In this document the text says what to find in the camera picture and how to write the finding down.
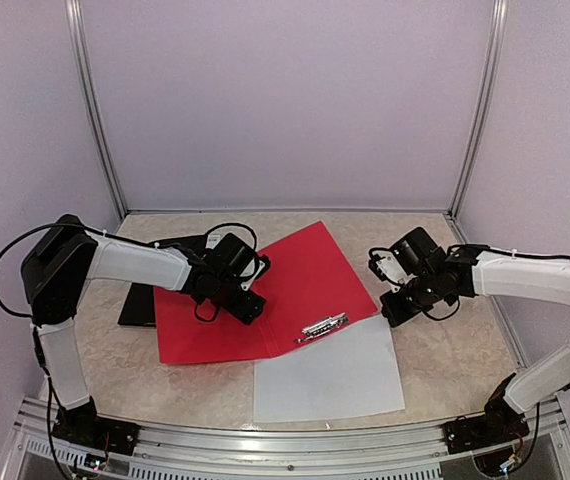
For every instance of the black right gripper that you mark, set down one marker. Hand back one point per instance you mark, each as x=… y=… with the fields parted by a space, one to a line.
x=395 y=313

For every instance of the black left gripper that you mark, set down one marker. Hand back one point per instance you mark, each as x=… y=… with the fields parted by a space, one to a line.
x=249 y=309

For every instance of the black clip folder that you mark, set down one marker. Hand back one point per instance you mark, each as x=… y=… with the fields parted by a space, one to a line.
x=139 y=307

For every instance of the red plastic folder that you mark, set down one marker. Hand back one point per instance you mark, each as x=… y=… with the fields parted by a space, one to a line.
x=310 y=280

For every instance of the white paper sheet underneath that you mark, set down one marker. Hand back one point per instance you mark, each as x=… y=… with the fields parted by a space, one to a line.
x=351 y=373

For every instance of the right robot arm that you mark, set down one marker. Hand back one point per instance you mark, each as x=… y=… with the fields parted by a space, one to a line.
x=513 y=277

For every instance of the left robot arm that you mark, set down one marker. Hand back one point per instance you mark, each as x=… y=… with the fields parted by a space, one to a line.
x=58 y=270

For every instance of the red folder bottom clip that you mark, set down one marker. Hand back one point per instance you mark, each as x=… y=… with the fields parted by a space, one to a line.
x=322 y=328

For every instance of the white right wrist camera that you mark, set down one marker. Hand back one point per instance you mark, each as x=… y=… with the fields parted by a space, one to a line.
x=388 y=270

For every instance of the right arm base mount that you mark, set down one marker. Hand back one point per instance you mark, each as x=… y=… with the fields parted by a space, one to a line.
x=498 y=423

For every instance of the front aluminium frame rail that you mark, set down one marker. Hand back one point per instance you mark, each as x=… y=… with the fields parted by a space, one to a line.
x=165 y=451

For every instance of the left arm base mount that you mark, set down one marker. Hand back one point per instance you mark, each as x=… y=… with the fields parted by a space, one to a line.
x=83 y=426

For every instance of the right aluminium corner post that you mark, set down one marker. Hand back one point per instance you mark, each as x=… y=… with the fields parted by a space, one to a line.
x=482 y=107

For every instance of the aluminium corner post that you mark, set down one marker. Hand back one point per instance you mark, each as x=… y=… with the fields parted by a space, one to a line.
x=75 y=21
x=482 y=107

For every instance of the left aluminium corner post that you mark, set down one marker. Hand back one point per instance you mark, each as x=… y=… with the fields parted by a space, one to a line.
x=75 y=21

